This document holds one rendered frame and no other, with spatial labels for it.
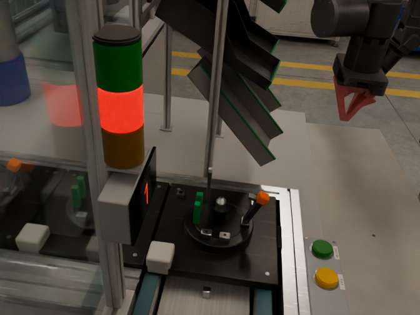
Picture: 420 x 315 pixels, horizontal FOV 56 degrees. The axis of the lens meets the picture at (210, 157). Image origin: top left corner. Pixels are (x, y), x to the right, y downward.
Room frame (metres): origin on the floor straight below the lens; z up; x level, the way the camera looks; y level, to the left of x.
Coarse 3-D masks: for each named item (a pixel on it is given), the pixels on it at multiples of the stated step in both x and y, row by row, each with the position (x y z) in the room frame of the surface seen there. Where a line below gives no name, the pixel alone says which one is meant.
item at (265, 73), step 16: (176, 0) 0.82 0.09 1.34; (192, 0) 0.81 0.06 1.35; (208, 0) 0.94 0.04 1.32; (160, 16) 0.83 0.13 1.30; (176, 16) 0.82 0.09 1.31; (192, 16) 0.81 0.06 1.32; (208, 16) 0.80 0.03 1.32; (240, 16) 0.92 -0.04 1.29; (192, 32) 0.81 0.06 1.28; (208, 32) 0.80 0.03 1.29; (240, 32) 0.92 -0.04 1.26; (208, 48) 0.80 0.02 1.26; (224, 48) 0.79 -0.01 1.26; (240, 48) 0.89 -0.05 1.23; (256, 48) 0.91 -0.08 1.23; (240, 64) 0.78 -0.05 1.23; (256, 64) 0.86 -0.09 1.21; (272, 64) 0.90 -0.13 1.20; (256, 80) 0.78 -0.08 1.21; (272, 80) 0.78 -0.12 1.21
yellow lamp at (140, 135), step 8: (104, 136) 0.37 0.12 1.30; (112, 136) 0.37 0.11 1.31; (120, 136) 0.37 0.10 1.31; (128, 136) 0.37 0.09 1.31; (136, 136) 0.38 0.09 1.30; (104, 144) 0.37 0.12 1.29; (112, 144) 0.37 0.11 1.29; (120, 144) 0.37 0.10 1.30; (128, 144) 0.37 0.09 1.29; (136, 144) 0.38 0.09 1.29; (104, 152) 0.38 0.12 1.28; (112, 152) 0.37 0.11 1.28; (120, 152) 0.37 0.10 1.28; (128, 152) 0.37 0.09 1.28; (136, 152) 0.38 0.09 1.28; (104, 160) 0.38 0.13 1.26; (112, 160) 0.37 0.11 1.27; (120, 160) 0.37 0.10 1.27; (128, 160) 0.37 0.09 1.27; (136, 160) 0.38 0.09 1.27; (120, 168) 0.37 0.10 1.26; (128, 168) 0.37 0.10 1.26
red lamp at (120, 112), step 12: (108, 96) 0.37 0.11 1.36; (120, 96) 0.37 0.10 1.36; (132, 96) 0.37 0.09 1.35; (108, 108) 0.37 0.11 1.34; (120, 108) 0.37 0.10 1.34; (132, 108) 0.37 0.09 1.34; (108, 120) 0.37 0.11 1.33; (120, 120) 0.37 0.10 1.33; (132, 120) 0.37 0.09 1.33; (120, 132) 0.37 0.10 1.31
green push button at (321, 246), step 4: (316, 240) 0.56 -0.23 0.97; (320, 240) 0.56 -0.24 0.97; (312, 244) 0.55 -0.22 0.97; (316, 244) 0.55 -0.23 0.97; (320, 244) 0.55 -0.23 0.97; (324, 244) 0.55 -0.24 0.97; (328, 244) 0.55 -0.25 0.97; (312, 248) 0.54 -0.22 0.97; (316, 248) 0.54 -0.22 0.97; (320, 248) 0.54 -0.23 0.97; (324, 248) 0.54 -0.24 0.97; (328, 248) 0.54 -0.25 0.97; (332, 248) 0.54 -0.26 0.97; (316, 252) 0.53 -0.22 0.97; (320, 252) 0.53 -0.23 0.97; (324, 252) 0.53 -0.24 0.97; (328, 252) 0.53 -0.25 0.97; (320, 256) 0.53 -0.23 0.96; (324, 256) 0.53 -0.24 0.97; (328, 256) 0.53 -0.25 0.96
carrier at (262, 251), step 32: (192, 192) 0.67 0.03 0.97; (224, 192) 0.68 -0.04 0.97; (160, 224) 0.57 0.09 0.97; (192, 224) 0.56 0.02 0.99; (224, 224) 0.56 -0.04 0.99; (256, 224) 0.59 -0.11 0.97; (160, 256) 0.47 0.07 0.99; (192, 256) 0.49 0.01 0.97; (224, 256) 0.50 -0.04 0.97; (256, 256) 0.51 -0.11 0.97
